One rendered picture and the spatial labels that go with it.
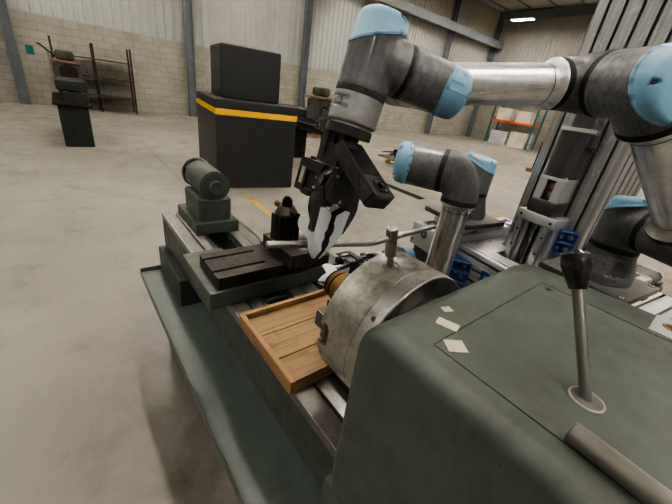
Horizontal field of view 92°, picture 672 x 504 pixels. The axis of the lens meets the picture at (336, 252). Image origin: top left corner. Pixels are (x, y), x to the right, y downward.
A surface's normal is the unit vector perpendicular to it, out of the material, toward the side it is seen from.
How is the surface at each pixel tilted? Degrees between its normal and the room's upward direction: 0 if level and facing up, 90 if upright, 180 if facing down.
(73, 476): 0
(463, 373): 0
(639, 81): 90
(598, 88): 104
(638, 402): 0
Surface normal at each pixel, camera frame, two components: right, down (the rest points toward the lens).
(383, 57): 0.24, 0.40
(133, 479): 0.13, -0.89
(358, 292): -0.45, -0.52
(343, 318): -0.65, -0.22
